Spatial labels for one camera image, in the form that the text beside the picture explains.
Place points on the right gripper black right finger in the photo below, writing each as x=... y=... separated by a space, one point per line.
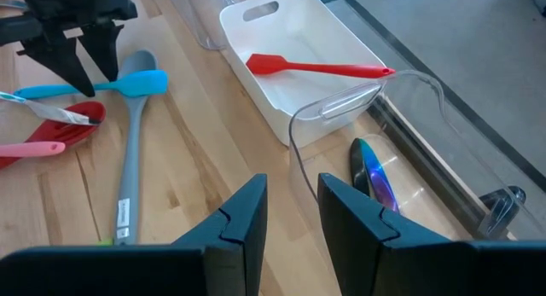
x=354 y=245

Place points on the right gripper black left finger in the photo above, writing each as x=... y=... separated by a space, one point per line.
x=239 y=245

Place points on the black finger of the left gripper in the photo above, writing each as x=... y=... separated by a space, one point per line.
x=59 y=53
x=104 y=44

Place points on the blue silicone spatula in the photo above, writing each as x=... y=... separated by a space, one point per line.
x=141 y=83

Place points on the iridescent blue-purple metal utensil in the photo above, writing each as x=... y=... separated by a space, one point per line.
x=379 y=181

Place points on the pink silicone spatula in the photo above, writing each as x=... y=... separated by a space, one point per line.
x=30 y=149

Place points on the grey silicone spoon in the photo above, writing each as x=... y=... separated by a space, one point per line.
x=132 y=159

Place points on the green silicone spatula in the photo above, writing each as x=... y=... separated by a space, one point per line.
x=104 y=242

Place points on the bright red silicone spatula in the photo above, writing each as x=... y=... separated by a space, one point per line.
x=315 y=67

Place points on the clear plastic bin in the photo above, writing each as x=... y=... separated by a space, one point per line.
x=350 y=102
x=200 y=31

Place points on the white plastic bin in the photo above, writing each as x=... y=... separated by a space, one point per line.
x=307 y=36

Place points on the black aluminium table frame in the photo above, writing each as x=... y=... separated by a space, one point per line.
x=439 y=181

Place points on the black table corner bracket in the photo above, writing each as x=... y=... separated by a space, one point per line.
x=503 y=206

